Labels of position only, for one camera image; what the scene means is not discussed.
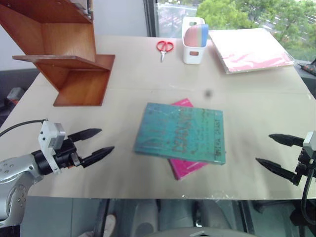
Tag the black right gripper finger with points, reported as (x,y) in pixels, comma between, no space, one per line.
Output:
(286,139)
(275,168)

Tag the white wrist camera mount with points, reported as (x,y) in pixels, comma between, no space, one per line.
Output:
(309,142)
(49,138)

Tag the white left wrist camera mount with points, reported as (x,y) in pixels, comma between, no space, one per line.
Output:
(49,138)

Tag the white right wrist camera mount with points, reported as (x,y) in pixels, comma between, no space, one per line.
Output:
(309,142)

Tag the teal book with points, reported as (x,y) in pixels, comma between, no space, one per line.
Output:
(181,133)

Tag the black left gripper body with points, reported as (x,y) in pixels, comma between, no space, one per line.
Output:
(66,154)

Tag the striped pastel pouch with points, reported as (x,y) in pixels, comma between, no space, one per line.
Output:
(196,35)

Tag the white plastic basket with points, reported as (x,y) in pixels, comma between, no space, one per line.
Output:
(192,47)

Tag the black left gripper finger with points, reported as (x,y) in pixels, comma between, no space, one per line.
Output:
(85,133)
(98,153)

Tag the wooden shelf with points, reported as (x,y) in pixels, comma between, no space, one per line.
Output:
(61,56)

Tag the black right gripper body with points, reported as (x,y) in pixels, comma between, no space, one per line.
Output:
(303,165)

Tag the magenta book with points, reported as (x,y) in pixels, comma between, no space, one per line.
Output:
(186,168)

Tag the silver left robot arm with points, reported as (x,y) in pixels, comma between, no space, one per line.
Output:
(14,172)

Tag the pink paper stack in plastic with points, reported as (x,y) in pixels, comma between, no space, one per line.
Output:
(249,49)

